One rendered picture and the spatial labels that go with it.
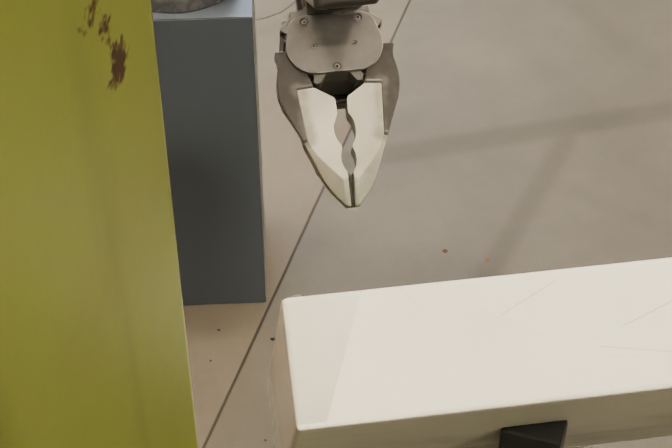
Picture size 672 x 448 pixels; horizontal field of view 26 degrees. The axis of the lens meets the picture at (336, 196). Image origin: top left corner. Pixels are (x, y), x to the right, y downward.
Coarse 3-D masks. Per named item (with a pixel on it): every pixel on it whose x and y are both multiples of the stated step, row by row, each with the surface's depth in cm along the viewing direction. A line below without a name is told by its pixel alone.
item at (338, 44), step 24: (288, 24) 108; (312, 24) 107; (336, 24) 107; (360, 24) 108; (288, 48) 107; (312, 48) 107; (336, 48) 107; (360, 48) 107; (312, 72) 106; (336, 72) 107; (360, 72) 107; (336, 96) 112
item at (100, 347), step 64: (0, 0) 40; (64, 0) 44; (128, 0) 48; (0, 64) 40; (64, 64) 45; (128, 64) 50; (0, 128) 41; (64, 128) 46; (128, 128) 51; (0, 192) 42; (64, 192) 47; (128, 192) 52; (0, 256) 43; (64, 256) 48; (128, 256) 54; (0, 320) 44; (64, 320) 49; (128, 320) 55; (0, 384) 45; (64, 384) 50; (128, 384) 56
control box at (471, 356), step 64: (320, 320) 86; (384, 320) 86; (448, 320) 86; (512, 320) 87; (576, 320) 87; (640, 320) 87; (320, 384) 85; (384, 384) 85; (448, 384) 85; (512, 384) 85; (576, 384) 86; (640, 384) 86
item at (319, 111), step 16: (304, 96) 106; (320, 96) 106; (304, 112) 106; (320, 112) 106; (336, 112) 106; (320, 128) 105; (304, 144) 105; (320, 144) 105; (336, 144) 105; (320, 160) 105; (336, 160) 105; (320, 176) 106; (336, 176) 105; (336, 192) 105
